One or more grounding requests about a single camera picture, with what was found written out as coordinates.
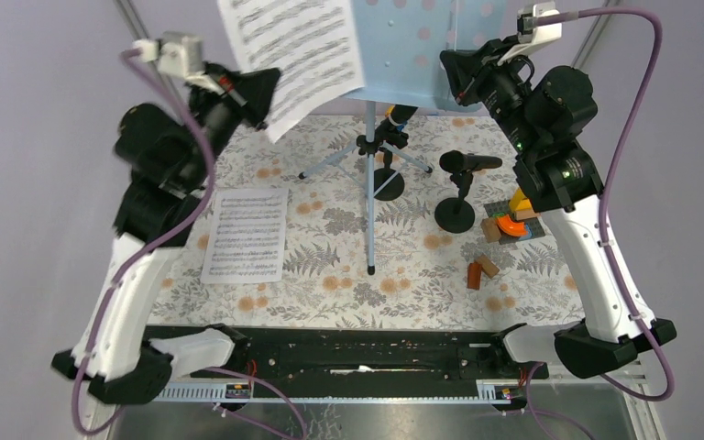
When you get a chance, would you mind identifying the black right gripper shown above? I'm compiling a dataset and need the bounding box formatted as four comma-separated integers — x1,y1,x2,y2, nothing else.
438,35,540,157

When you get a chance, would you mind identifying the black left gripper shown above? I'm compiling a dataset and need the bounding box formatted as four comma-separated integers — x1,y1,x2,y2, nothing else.
180,60,283,187

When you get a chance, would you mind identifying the light blue music stand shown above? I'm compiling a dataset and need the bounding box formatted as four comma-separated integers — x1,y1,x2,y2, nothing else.
299,0,507,275

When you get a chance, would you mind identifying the sheet music page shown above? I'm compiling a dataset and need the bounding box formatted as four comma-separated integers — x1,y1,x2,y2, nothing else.
201,188,289,284
217,0,365,143

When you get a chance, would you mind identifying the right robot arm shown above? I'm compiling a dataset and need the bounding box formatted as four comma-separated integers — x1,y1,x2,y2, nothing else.
439,38,677,379

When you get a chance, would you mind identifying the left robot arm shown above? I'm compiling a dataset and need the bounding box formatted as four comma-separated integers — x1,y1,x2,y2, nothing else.
51,103,248,405

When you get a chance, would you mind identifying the rear black microphone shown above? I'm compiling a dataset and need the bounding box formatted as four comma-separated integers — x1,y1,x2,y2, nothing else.
374,104,418,149

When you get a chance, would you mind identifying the black microphone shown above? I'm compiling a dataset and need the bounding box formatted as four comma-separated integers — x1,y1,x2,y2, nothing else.
439,150,502,174
374,104,418,149

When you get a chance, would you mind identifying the front black microphone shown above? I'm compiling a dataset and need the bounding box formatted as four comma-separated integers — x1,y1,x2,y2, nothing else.
439,150,502,174

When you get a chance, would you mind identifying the yellow toy block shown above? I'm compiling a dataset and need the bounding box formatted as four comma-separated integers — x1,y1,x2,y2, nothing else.
509,188,533,213

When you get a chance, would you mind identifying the front black microphone stand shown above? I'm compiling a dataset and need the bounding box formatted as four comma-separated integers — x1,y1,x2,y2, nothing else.
434,171,476,234

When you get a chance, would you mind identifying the tan brick under yellow block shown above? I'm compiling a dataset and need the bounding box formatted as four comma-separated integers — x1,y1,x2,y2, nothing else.
512,208,540,222

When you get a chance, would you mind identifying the floral patterned tablecloth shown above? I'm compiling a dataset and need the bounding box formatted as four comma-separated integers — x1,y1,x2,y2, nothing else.
150,116,583,330

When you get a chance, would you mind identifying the tan toy brick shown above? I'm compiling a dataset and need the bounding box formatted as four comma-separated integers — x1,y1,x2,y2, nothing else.
480,217,502,243

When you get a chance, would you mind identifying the orange curved toy block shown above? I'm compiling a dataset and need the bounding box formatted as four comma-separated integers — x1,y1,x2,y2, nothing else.
495,214,530,238

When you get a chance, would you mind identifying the gray toy baseplate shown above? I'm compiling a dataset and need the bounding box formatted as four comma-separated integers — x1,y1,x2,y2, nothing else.
481,200,546,245

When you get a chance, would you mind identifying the light brown toy brick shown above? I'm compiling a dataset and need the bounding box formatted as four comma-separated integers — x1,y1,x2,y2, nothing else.
475,254,501,279

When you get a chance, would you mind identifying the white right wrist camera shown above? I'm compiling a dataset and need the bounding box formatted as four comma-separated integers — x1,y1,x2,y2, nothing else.
497,1,562,66

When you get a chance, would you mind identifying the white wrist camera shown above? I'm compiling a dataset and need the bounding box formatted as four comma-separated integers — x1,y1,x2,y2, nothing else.
497,1,562,66
132,31,205,81

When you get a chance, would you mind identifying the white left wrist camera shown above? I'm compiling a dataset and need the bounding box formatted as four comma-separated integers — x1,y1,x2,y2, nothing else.
132,31,205,81

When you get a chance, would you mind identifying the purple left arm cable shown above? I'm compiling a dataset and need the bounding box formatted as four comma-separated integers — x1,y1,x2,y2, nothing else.
71,48,311,440

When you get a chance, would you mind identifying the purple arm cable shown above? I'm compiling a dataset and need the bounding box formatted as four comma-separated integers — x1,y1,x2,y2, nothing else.
71,48,311,440
524,5,677,440

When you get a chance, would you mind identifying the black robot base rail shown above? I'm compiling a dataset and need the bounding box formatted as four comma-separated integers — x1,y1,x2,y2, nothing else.
225,326,534,401

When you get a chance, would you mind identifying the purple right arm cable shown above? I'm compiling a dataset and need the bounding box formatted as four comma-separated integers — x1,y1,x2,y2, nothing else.
524,5,677,440

